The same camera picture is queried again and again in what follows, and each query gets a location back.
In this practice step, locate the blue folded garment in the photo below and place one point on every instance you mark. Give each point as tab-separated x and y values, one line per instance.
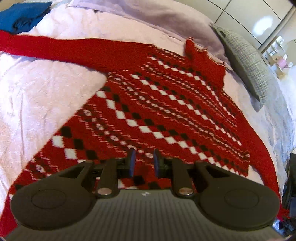
22	17

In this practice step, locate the white glossy wardrobe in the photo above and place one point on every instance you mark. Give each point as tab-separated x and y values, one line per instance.
254	20

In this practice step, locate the dark navy garment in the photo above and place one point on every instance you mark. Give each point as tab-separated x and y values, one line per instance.
289	187

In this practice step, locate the lilac pillow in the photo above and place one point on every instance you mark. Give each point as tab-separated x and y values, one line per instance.
176	19

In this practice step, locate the grey checked pillow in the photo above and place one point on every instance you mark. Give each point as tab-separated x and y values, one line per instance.
246	61

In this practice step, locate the red argyle knit sweater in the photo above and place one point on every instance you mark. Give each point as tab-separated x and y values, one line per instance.
152	99

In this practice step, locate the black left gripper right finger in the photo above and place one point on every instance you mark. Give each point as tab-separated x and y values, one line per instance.
176	170

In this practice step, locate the pink fluffy blanket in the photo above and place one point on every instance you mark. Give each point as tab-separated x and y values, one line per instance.
39	96

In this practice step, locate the white shelf with items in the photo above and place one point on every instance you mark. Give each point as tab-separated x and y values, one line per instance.
280	56

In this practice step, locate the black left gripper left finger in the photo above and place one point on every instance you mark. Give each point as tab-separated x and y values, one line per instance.
113	170

